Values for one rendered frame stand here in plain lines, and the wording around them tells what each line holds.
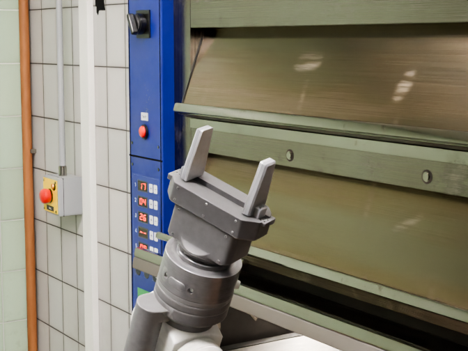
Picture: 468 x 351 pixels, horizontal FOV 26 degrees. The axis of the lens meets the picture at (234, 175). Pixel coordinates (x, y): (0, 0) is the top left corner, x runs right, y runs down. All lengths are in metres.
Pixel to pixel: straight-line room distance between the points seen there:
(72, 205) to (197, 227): 1.60
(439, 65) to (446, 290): 0.35
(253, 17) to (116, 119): 0.63
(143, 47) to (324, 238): 0.71
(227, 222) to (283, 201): 0.87
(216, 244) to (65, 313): 1.82
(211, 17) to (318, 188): 0.46
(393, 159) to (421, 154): 0.07
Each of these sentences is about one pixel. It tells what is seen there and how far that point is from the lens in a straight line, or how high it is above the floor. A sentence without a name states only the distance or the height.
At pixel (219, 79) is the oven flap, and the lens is 2.07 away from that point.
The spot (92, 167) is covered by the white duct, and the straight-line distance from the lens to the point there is 2.60.
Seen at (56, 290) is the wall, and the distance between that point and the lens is 2.92.
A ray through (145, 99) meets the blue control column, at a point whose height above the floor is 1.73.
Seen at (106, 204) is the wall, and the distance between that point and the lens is 2.57.
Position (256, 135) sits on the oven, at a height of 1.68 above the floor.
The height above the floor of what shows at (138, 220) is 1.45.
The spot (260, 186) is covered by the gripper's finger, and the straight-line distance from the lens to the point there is 1.05.
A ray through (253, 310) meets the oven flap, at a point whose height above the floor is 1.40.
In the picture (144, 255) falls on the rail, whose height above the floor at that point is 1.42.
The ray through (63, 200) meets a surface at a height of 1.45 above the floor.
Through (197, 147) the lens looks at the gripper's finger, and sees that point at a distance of 1.08.
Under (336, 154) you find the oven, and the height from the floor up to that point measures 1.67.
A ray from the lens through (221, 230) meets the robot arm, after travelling 1.08.
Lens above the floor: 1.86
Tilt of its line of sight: 8 degrees down
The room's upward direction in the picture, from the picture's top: straight up
